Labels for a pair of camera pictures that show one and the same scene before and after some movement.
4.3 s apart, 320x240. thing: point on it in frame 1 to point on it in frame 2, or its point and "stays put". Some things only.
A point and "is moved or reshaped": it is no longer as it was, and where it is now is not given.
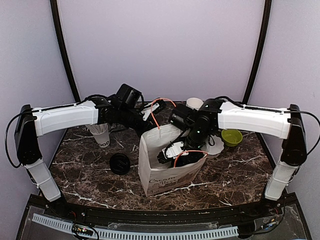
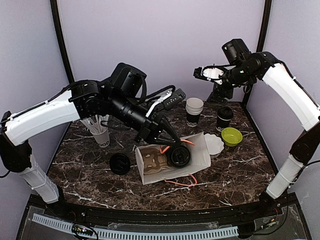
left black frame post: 62,48 stays put
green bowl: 231,137 stays put
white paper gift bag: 157,177 is moved or reshaped
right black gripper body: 193,159 to 228,92
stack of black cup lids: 119,164 stays put
